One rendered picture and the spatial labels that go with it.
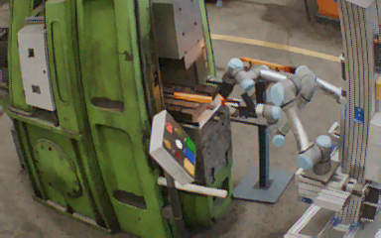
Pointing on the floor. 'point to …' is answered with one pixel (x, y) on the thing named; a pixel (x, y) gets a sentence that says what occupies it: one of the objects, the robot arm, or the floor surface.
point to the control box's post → (175, 203)
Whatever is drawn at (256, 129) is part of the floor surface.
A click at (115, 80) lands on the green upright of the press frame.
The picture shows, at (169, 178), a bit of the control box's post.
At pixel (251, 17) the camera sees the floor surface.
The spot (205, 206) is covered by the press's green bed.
